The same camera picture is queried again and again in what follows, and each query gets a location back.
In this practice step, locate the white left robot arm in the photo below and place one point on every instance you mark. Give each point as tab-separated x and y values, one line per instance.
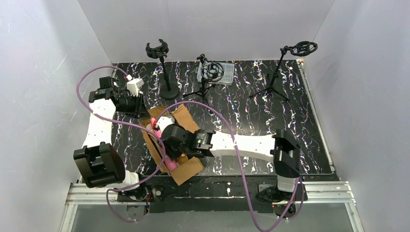
98	162

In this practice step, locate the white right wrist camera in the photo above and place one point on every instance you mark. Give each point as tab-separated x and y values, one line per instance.
164	121

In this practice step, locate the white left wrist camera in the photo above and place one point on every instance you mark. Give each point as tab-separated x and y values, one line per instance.
134	86

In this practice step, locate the aluminium frame rail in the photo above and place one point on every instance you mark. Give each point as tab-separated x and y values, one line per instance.
215	196

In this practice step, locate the pink microphone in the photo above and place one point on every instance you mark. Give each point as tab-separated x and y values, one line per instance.
169	163

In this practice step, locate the brown cardboard box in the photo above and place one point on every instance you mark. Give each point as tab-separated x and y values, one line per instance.
187	167

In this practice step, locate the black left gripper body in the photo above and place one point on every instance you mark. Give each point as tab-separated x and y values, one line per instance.
140	106

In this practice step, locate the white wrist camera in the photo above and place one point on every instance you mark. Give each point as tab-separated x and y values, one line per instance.
134	86
164	121

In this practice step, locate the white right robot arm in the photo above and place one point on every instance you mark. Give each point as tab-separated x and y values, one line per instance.
281	149

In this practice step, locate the clear plastic organizer box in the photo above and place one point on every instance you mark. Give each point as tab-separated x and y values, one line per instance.
224	73

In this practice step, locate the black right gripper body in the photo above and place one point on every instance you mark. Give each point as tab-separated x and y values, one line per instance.
169	143

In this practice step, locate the black round-base microphone stand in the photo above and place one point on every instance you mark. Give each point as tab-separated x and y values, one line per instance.
169	91

